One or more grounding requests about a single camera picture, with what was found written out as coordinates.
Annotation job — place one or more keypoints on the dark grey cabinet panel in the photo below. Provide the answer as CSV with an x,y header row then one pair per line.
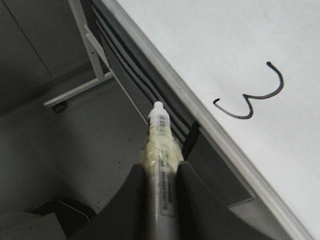
x,y
214,172

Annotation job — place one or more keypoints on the grey wheeled metal stand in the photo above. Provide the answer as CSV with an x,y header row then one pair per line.
x,y
83,15

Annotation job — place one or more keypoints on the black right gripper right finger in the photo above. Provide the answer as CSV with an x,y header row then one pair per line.
x,y
202,216

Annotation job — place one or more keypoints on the large white whiteboard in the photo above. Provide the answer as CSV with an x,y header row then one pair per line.
x,y
249,71

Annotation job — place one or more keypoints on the grey slatted shelf rack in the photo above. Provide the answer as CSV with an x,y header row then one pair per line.
x,y
141,80

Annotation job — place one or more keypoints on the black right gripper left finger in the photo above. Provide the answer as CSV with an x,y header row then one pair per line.
x,y
123,218

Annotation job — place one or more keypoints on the white black whiteboard marker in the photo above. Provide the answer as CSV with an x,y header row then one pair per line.
x,y
160,162

